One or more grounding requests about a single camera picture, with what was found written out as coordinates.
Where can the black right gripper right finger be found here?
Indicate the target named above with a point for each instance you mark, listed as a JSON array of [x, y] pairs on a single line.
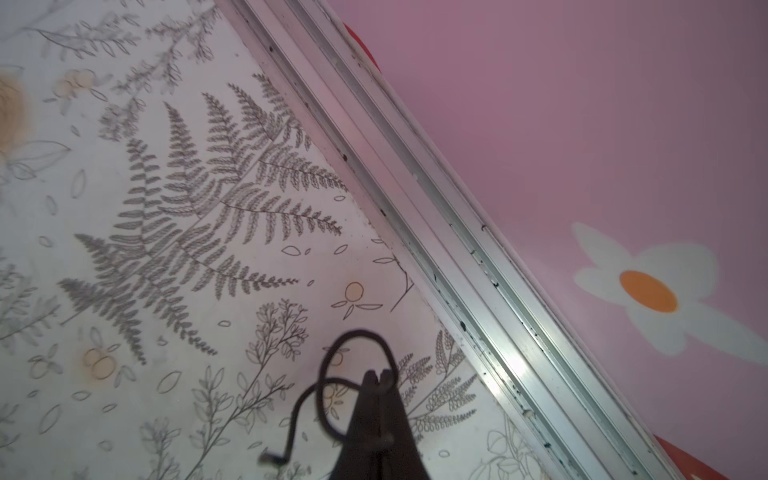
[[400, 459]]

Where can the aluminium side floor rail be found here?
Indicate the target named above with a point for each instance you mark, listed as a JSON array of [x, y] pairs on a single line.
[[569, 416]]

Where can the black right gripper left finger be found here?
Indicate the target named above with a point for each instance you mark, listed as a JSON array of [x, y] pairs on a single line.
[[357, 459]]

